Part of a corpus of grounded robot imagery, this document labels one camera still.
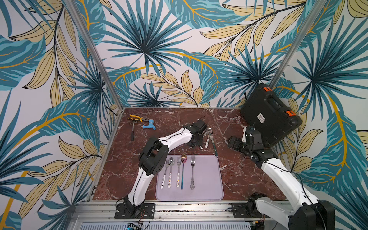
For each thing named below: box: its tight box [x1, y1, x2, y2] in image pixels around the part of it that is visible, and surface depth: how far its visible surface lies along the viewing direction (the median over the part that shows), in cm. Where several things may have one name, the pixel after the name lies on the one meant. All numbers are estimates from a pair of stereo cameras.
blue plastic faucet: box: [142, 118, 156, 130], surface depth 109 cm
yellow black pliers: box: [126, 114, 149, 122], surface depth 112 cm
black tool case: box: [241, 83, 303, 149], surface depth 90 cm
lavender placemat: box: [155, 154, 224, 201], surface depth 85 cm
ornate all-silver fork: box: [189, 155, 196, 190], surface depth 91 cm
